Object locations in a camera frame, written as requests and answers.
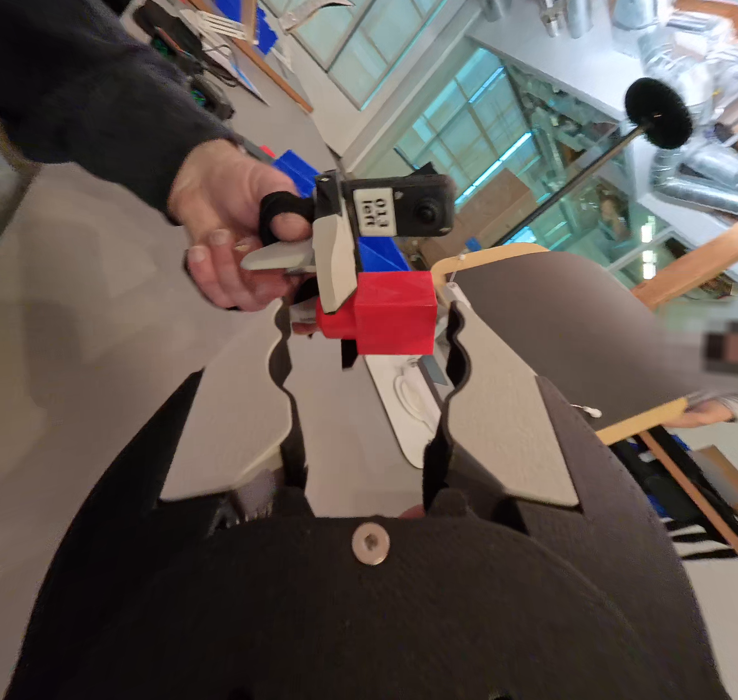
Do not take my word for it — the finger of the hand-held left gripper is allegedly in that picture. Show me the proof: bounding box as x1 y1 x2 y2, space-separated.
312 211 366 315

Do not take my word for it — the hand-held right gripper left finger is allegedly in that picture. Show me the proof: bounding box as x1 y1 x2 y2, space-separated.
160 303 310 505

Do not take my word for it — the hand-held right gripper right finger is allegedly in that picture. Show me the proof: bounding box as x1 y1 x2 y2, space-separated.
421 299 581 510

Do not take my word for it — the red toy block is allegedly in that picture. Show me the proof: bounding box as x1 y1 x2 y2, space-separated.
314 271 441 358

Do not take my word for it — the person's left forearm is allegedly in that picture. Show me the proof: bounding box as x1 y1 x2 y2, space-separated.
0 0 250 212

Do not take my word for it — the person's left hand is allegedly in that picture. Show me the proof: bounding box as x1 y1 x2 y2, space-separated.
168 138 332 311

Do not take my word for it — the blue plastic bin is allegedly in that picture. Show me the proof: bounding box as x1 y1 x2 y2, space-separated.
214 0 279 56
273 147 411 276

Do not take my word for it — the long wooden table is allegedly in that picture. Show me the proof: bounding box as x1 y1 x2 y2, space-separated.
156 0 316 116

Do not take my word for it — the black disc on pole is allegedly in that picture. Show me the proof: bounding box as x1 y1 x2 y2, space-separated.
496 77 696 246

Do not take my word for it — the silver ventilation duct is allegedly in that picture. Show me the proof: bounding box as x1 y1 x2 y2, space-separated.
612 0 738 218

